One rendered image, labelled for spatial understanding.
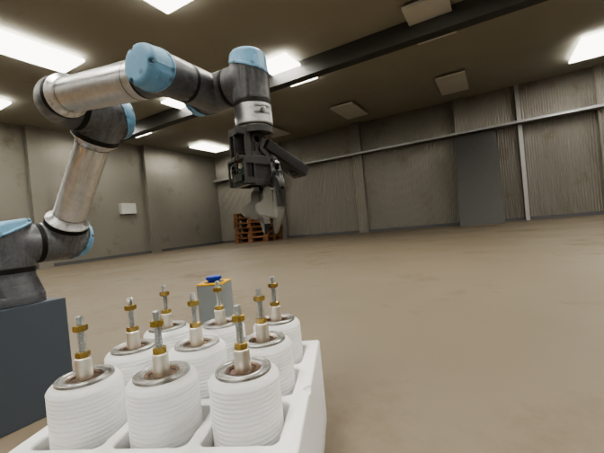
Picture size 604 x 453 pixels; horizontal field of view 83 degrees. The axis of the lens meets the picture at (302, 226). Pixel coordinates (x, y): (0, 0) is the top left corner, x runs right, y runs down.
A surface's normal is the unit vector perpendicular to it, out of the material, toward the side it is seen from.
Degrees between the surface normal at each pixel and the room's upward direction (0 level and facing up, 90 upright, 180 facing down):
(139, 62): 90
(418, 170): 90
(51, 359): 90
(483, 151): 74
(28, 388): 90
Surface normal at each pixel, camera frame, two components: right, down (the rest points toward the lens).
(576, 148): -0.49, 0.05
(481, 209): -0.50, -0.22
